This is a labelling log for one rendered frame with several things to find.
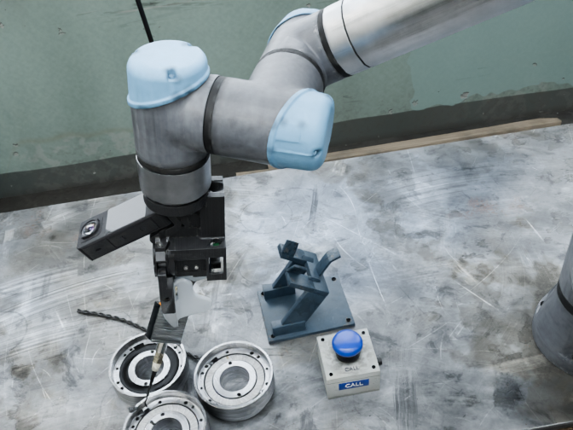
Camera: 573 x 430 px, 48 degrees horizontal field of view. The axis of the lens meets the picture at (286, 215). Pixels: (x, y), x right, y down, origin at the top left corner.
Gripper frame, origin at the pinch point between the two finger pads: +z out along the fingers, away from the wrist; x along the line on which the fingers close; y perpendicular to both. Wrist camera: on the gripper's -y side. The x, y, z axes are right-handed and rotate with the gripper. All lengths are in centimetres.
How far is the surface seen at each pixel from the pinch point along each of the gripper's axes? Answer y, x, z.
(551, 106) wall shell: 151, 158, 73
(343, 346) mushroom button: 21.7, -5.8, 2.7
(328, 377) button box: 19.7, -8.1, 5.9
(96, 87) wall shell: -30, 155, 57
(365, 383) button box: 24.7, -8.4, 7.4
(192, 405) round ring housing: 2.3, -7.9, 9.8
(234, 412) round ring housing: 7.5, -10.1, 8.8
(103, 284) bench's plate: -11.5, 18.9, 14.9
